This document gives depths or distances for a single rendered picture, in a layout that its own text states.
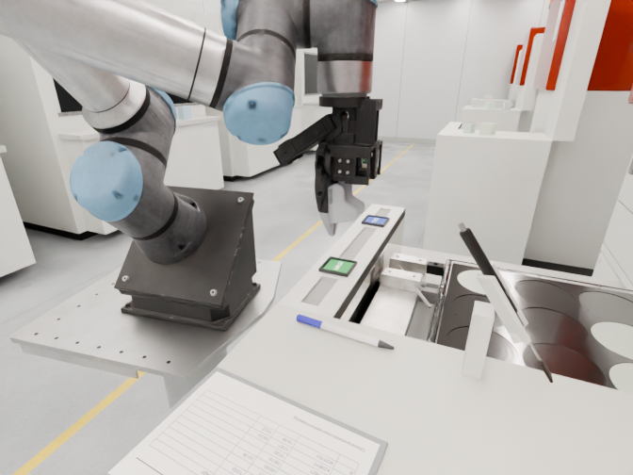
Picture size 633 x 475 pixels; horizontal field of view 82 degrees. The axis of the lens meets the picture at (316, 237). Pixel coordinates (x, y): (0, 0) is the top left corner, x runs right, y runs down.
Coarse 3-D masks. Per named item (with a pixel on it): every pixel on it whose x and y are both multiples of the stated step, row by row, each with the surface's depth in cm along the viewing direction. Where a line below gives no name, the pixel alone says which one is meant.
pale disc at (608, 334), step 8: (592, 328) 61; (600, 328) 61; (608, 328) 61; (616, 328) 61; (624, 328) 61; (632, 328) 61; (600, 336) 59; (608, 336) 59; (616, 336) 59; (624, 336) 59; (632, 336) 59; (608, 344) 57; (616, 344) 57; (624, 344) 57; (632, 344) 57; (616, 352) 55; (624, 352) 55; (632, 352) 55
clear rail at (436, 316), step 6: (450, 264) 82; (444, 270) 79; (444, 276) 76; (444, 282) 74; (444, 288) 72; (438, 294) 70; (444, 294) 70; (438, 300) 68; (444, 300) 69; (438, 306) 66; (438, 312) 65; (432, 318) 63; (438, 318) 63; (432, 324) 61; (438, 324) 62; (432, 330) 60; (432, 336) 58; (432, 342) 57
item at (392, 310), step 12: (384, 288) 76; (396, 288) 76; (420, 288) 77; (372, 300) 72; (384, 300) 72; (396, 300) 72; (408, 300) 72; (372, 312) 69; (384, 312) 69; (396, 312) 69; (408, 312) 69; (372, 324) 65; (384, 324) 65; (396, 324) 65; (408, 324) 66
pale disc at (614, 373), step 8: (616, 368) 53; (624, 368) 53; (632, 368) 53; (616, 376) 51; (624, 376) 51; (632, 376) 51; (616, 384) 50; (624, 384) 50; (632, 384) 50; (632, 392) 48
